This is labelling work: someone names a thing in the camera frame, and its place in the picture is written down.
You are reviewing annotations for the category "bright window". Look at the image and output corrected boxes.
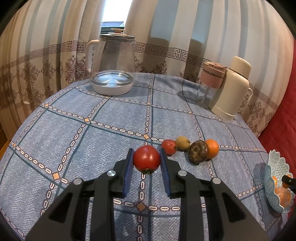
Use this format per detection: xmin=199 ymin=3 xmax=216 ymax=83
xmin=101 ymin=0 xmax=132 ymax=32

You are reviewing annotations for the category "small yellow-green fruit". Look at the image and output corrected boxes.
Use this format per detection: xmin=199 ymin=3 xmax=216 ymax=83
xmin=175 ymin=136 xmax=191 ymax=152

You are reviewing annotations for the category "blue plaid tablecloth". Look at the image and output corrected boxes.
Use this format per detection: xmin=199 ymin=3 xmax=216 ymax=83
xmin=0 ymin=73 xmax=296 ymax=241

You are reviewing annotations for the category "light blue lattice basket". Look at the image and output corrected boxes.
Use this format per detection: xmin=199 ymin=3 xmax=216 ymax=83
xmin=264 ymin=149 xmax=294 ymax=214

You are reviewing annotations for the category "plastic bag of oranges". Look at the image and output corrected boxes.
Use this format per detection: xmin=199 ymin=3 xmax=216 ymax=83
xmin=275 ymin=186 xmax=292 ymax=208

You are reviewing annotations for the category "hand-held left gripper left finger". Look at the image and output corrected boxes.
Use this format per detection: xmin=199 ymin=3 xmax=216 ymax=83
xmin=25 ymin=148 xmax=135 ymax=241

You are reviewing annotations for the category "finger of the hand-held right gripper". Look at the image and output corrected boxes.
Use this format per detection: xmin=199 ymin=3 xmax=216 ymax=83
xmin=282 ymin=175 xmax=296 ymax=193

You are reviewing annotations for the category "beige patterned curtain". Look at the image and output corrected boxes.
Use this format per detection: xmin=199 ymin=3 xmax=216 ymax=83
xmin=0 ymin=0 xmax=296 ymax=153

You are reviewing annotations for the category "glass bottle with pink sleeve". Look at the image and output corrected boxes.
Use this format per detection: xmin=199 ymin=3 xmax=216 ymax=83
xmin=196 ymin=61 xmax=228 ymax=109

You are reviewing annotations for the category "beige thermos flask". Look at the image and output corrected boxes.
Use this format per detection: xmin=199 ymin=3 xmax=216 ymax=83
xmin=211 ymin=56 xmax=253 ymax=122

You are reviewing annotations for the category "red quilted sofa cover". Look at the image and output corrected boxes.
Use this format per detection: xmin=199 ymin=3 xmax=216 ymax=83
xmin=257 ymin=76 xmax=296 ymax=167

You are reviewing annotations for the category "dark brown passion fruit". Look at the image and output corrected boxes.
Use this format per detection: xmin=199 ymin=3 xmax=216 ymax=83
xmin=188 ymin=140 xmax=210 ymax=165

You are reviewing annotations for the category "red tomato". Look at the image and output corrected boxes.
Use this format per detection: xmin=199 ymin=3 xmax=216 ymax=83
xmin=133 ymin=145 xmax=162 ymax=175
xmin=161 ymin=139 xmax=178 ymax=156

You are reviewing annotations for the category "glass electric kettle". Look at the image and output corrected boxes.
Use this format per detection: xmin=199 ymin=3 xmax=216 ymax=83
xmin=86 ymin=28 xmax=136 ymax=96

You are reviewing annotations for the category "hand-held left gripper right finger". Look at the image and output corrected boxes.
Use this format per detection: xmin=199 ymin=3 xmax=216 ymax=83
xmin=160 ymin=148 xmax=270 ymax=241

